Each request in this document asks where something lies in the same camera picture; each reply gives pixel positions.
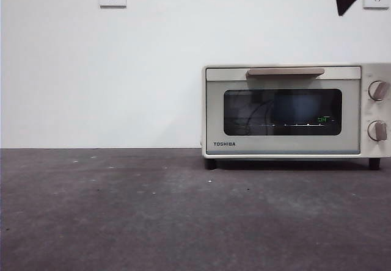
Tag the blue ribbed bowl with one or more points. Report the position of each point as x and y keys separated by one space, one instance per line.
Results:
x=294 y=109

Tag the glass oven door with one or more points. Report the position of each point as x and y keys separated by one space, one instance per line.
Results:
x=282 y=144

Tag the beige oven knob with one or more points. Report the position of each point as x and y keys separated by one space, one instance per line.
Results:
x=377 y=130
x=377 y=91

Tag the cream toaster oven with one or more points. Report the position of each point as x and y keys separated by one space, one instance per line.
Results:
x=374 y=112

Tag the black oven foot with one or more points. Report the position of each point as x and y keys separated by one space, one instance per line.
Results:
x=210 y=164
x=374 y=164

